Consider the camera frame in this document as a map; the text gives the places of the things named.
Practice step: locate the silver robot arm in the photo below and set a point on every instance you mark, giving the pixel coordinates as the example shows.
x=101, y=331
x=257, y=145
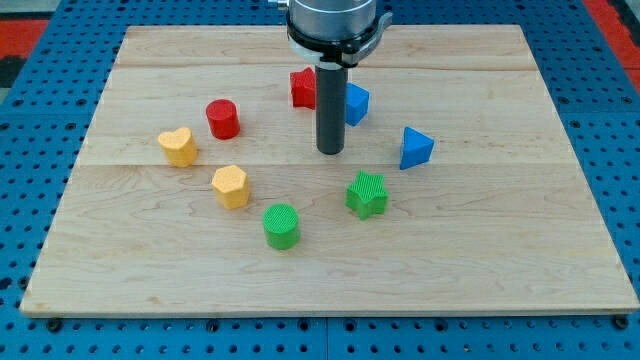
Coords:
x=333, y=34

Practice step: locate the blue triangle block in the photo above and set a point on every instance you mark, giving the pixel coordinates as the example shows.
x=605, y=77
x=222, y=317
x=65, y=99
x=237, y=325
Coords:
x=416, y=148

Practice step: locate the green star block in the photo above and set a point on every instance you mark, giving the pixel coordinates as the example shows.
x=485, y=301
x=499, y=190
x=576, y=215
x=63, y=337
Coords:
x=367, y=195

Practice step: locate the green cylinder block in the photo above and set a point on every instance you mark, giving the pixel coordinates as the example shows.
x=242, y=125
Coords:
x=281, y=226

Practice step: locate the blue cube block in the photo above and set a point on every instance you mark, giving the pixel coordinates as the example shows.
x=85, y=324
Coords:
x=357, y=103

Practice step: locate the yellow hexagon block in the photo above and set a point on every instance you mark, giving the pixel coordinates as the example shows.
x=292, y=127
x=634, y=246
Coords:
x=231, y=187

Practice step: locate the red star block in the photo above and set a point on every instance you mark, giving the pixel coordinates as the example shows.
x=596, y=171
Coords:
x=303, y=88

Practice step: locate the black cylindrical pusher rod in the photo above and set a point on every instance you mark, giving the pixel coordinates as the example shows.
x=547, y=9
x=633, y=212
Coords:
x=331, y=88

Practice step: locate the red cylinder block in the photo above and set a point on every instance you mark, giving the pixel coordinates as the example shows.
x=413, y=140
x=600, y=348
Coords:
x=223, y=119

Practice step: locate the wooden board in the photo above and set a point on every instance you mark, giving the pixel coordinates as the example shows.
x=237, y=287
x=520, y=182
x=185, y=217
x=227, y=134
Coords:
x=500, y=221

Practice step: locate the yellow heart block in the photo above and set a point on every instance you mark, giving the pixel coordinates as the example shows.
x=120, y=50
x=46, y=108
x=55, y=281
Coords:
x=179, y=147

